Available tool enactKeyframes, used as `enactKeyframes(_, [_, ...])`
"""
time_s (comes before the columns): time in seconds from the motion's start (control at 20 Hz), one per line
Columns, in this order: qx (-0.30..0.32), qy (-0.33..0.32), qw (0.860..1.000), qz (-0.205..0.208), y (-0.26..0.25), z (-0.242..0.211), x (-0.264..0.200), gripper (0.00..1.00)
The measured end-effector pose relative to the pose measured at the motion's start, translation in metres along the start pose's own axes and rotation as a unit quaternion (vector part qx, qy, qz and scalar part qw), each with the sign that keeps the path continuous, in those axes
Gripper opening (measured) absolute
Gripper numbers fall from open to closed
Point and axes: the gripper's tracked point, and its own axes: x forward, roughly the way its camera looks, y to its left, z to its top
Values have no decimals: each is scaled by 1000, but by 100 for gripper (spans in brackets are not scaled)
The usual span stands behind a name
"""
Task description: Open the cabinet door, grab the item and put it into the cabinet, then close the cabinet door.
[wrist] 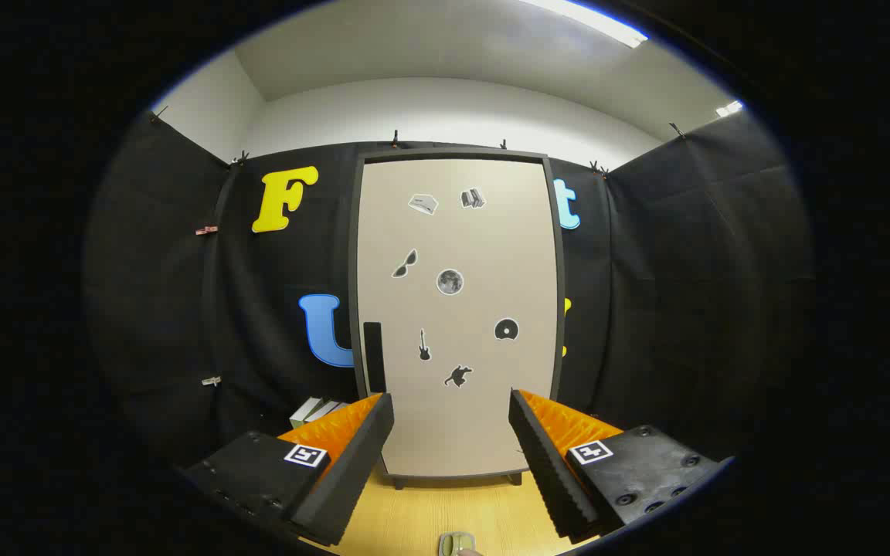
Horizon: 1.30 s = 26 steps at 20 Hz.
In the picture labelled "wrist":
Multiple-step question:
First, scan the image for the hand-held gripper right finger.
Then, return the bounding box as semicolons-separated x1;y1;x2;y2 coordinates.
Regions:
508;388;732;543

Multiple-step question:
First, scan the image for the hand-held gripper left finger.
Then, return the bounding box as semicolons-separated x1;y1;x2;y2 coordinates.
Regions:
178;392;396;548

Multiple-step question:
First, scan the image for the black door handle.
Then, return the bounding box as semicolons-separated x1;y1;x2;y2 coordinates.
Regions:
363;322;386;395

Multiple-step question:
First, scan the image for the black backdrop cloth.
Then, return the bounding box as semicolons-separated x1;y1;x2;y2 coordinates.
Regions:
82;108;813;472

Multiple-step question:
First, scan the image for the grey cabinet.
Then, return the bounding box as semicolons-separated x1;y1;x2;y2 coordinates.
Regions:
348;148;567;489

